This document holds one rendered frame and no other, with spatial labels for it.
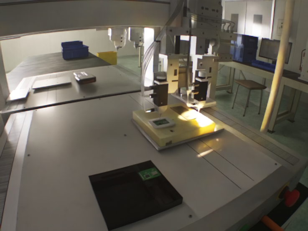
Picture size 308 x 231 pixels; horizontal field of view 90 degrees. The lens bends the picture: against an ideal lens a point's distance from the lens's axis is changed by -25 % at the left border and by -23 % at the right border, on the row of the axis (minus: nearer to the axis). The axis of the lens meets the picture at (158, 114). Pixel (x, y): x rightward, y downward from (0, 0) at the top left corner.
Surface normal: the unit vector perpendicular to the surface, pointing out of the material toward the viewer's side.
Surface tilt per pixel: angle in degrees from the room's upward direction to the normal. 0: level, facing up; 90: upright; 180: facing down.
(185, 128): 0
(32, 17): 90
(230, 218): 0
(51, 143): 0
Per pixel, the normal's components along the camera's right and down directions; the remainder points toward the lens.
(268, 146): 0.03, -0.91
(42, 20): 0.47, 0.38
